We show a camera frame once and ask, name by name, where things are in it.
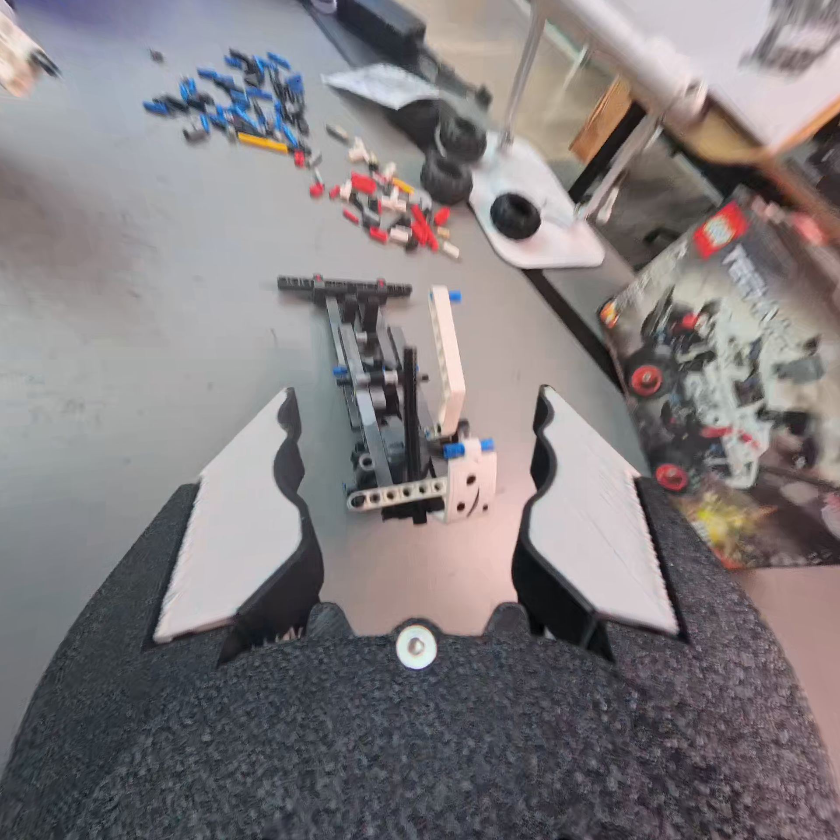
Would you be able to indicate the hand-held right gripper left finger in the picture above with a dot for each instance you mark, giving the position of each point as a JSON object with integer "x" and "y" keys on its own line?
{"x": 236, "y": 525}

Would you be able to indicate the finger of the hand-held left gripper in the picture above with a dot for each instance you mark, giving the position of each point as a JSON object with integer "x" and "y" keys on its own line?
{"x": 16, "y": 52}

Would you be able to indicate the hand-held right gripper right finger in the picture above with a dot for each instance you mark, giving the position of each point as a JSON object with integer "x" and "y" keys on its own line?
{"x": 590, "y": 525}

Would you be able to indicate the white spotted toy panel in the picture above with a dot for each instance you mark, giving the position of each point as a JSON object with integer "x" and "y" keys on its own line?
{"x": 472, "y": 479}

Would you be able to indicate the grey black toy chassis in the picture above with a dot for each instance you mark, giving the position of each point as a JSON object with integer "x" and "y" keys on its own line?
{"x": 367, "y": 367}

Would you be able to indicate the instruction booklet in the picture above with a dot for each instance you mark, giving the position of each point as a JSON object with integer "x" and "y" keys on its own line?
{"x": 754, "y": 85}

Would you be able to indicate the grey desk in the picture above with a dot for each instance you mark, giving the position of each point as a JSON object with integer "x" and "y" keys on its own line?
{"x": 131, "y": 295}

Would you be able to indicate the toy truck box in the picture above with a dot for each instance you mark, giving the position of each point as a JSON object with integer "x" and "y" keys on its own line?
{"x": 722, "y": 394}

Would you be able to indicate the pile of blue black pins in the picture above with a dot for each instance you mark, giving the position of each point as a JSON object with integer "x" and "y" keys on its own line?
{"x": 243, "y": 98}

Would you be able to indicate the yellow toy axle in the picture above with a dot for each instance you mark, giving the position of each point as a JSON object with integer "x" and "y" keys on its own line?
{"x": 262, "y": 142}

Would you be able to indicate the white booklet stand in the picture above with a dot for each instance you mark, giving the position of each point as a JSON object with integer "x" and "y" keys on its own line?
{"x": 558, "y": 243}

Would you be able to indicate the black toy tire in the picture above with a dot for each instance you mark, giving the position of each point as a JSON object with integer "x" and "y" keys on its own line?
{"x": 446, "y": 178}
{"x": 515, "y": 216}
{"x": 413, "y": 121}
{"x": 459, "y": 138}

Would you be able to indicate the pile of red white pieces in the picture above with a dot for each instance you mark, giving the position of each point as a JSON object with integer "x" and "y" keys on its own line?
{"x": 387, "y": 203}

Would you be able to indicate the black power adapter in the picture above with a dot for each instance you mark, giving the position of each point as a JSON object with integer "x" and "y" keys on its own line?
{"x": 384, "y": 23}

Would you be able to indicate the wooden side table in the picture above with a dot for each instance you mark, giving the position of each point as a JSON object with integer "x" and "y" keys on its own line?
{"x": 604, "y": 118}

